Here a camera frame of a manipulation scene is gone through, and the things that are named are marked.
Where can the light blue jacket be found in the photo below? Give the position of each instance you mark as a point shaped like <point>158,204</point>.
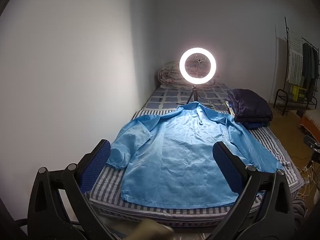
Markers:
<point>175,155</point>

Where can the floral folded quilt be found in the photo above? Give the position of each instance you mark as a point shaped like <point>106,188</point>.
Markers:
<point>167,77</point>

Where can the black clothes rack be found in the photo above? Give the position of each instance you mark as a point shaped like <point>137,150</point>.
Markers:
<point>285,55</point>

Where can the person's striped knit sweater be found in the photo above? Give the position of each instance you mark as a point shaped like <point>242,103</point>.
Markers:
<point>300,212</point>

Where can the blue folded garment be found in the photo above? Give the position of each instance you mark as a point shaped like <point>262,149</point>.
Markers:
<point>257,125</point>

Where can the dark hanging clothes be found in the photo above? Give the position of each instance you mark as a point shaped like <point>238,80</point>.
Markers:
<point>308,67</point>

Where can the black tripod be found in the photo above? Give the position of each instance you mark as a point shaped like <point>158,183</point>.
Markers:
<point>193,93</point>

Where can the striped hanging towel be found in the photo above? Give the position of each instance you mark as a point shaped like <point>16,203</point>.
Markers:
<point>295,55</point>

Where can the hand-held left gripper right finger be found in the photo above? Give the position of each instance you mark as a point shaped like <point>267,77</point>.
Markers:
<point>227,166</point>

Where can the tan cloth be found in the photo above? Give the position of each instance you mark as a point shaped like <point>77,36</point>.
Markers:
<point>150,230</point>

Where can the dark navy padded jacket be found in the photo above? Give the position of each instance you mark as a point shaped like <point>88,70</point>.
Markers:
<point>250,105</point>

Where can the blue checked bed sheet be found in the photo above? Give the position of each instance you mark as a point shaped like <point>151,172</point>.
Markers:
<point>162,97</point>

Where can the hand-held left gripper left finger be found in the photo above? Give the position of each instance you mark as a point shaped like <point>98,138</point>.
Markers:
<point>96,165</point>

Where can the yellow box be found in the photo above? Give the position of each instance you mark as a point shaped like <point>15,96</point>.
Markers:
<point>298,93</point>

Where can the grey striped bed sheet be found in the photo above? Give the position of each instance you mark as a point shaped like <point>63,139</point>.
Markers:
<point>266,136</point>

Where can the white cloth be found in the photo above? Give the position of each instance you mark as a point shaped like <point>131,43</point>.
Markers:
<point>230,110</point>

